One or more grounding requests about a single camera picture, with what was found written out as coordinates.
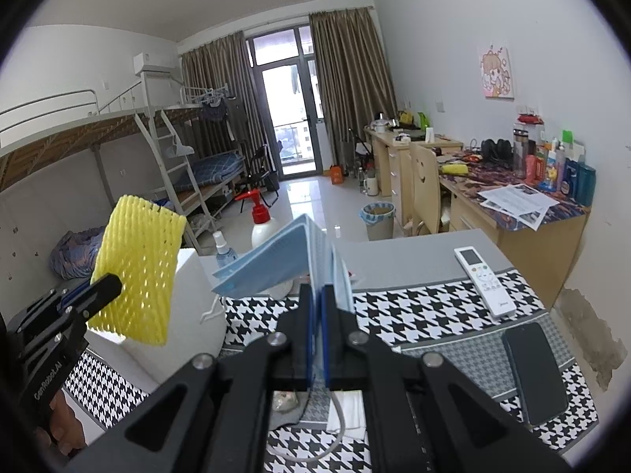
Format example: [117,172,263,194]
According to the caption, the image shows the white bunk bed ladder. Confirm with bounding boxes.
[134,108,218,252]

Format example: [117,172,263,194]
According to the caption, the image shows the houndstooth table mat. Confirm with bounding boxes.
[64,263,599,473]

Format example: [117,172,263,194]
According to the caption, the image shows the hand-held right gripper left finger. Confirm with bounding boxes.
[62,286,322,473]

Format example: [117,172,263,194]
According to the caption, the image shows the wooden desk patterned cover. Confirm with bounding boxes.
[439,158,592,309]

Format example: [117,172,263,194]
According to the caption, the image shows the grey trash bin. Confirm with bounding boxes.
[361,202,396,241]

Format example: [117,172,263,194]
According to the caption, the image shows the metal bunk bed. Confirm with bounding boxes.
[0,89,149,306]
[140,69,247,227]

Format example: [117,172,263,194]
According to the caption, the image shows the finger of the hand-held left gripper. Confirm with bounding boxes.
[10,273,123,350]

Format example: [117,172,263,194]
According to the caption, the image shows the white air conditioner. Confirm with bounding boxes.
[133,52,181,76]

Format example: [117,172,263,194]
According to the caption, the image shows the wooden desk with drawers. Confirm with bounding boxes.
[364,125,464,208]

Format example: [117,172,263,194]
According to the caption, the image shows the yellow foam fruit net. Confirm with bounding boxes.
[89,194,188,346]

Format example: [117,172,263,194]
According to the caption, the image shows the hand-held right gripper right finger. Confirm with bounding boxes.
[322,283,573,473]

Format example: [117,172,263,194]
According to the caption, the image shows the pink cartoon wall poster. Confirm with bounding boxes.
[477,43,516,100]

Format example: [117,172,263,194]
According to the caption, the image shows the white remote control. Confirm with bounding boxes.
[454,246,518,318]

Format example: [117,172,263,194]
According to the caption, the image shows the black smartphone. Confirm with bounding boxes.
[501,322,570,427]

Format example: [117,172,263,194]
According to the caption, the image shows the blue plaid quilt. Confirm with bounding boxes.
[49,227,106,281]

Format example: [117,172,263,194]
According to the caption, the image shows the black folding chair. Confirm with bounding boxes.
[241,144,282,208]

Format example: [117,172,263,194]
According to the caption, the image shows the white spray bottle red trigger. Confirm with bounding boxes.
[234,190,291,301]

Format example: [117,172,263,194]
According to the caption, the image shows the person's left hand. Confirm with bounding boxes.
[50,388,88,457]

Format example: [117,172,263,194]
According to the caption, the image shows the white foam box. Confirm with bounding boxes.
[86,248,228,385]

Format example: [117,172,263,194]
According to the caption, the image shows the glass balcony door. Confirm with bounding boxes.
[245,27,326,178]

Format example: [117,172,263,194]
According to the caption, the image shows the brown curtain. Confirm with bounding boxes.
[309,6,398,175]
[180,31,247,168]

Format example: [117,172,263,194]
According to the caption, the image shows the steel tumbler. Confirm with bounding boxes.
[513,128,530,178]

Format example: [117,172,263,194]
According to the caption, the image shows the wooden chair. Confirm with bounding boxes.
[409,142,452,235]

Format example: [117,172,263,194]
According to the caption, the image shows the hanging dark clothes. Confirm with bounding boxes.
[200,93,232,124]

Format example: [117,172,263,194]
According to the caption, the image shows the blue plaid mattress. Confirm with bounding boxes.
[190,153,246,190]

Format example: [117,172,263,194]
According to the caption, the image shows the blue face mask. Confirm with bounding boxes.
[211,213,370,465]

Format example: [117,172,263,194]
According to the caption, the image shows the printed paper sheets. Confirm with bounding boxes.
[478,183,555,230]

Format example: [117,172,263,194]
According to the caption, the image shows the blue lotion bottle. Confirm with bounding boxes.
[559,158,580,197]

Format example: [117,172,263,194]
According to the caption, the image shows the small clear spray bottle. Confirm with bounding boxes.
[212,231,240,269]

